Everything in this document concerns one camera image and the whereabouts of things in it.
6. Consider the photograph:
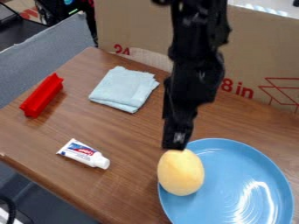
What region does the blue plate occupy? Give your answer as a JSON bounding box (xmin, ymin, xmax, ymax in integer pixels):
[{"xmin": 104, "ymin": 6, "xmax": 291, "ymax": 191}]
[{"xmin": 157, "ymin": 138, "xmax": 295, "ymax": 224}]

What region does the grey fabric partition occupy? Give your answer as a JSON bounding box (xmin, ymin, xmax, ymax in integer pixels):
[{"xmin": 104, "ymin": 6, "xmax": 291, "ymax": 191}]
[{"xmin": 0, "ymin": 13, "xmax": 95, "ymax": 109}]

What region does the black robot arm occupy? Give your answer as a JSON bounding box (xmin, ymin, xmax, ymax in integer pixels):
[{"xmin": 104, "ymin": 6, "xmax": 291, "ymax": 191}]
[{"xmin": 152, "ymin": 0, "xmax": 231, "ymax": 151}]

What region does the black cable loop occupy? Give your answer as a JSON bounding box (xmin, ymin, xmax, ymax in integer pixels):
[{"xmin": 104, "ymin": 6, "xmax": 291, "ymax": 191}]
[{"xmin": 0, "ymin": 195, "xmax": 18, "ymax": 224}]

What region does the black equipment in background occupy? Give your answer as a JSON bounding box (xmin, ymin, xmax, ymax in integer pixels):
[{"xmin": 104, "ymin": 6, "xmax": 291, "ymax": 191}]
[{"xmin": 33, "ymin": 0, "xmax": 99, "ymax": 45}]

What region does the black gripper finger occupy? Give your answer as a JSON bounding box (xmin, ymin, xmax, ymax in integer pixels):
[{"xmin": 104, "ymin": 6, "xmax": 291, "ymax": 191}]
[{"xmin": 161, "ymin": 118, "xmax": 193, "ymax": 151}]

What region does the red plastic block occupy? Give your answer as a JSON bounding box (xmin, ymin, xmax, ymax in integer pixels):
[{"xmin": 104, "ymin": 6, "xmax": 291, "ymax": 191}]
[{"xmin": 20, "ymin": 73, "xmax": 62, "ymax": 118}]

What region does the light blue folded cloth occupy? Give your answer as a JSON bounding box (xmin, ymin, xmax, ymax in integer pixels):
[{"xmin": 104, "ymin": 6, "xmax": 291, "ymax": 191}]
[{"xmin": 88, "ymin": 66, "xmax": 159, "ymax": 114}]

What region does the cardboard box wall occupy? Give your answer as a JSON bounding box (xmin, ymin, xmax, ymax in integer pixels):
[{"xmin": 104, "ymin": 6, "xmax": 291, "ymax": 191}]
[{"xmin": 95, "ymin": 0, "xmax": 299, "ymax": 116}]

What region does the white toothpaste tube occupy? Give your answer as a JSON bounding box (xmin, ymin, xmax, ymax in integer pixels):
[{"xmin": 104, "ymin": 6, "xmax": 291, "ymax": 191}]
[{"xmin": 56, "ymin": 138, "xmax": 109, "ymax": 170}]

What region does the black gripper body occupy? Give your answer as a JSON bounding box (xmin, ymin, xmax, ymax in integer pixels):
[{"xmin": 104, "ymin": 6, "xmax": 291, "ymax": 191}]
[{"xmin": 163, "ymin": 49, "xmax": 227, "ymax": 121}]

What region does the yellow ball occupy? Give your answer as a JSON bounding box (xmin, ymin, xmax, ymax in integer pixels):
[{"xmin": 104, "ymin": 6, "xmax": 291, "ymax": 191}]
[{"xmin": 157, "ymin": 149, "xmax": 204, "ymax": 196}]

